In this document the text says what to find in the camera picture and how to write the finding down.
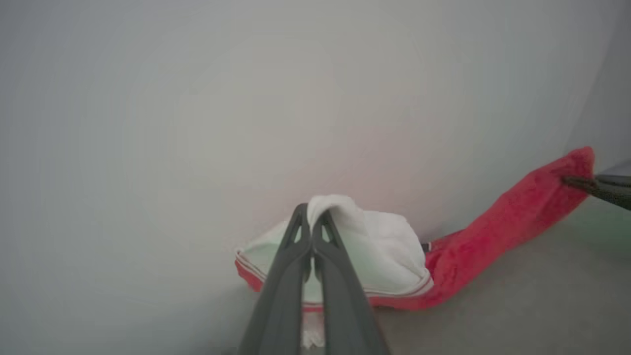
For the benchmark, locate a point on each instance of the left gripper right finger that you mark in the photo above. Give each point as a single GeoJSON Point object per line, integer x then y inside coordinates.
{"type": "Point", "coordinates": [340, 296]}

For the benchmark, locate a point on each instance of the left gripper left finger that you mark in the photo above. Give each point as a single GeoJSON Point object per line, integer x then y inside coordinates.
{"type": "Point", "coordinates": [281, 296]}

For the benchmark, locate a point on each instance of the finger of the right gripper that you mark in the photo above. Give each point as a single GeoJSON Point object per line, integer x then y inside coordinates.
{"type": "Point", "coordinates": [611, 195]}
{"type": "Point", "coordinates": [616, 181]}

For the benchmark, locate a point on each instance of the red and white shirt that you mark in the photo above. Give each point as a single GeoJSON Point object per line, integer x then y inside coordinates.
{"type": "Point", "coordinates": [473, 251]}

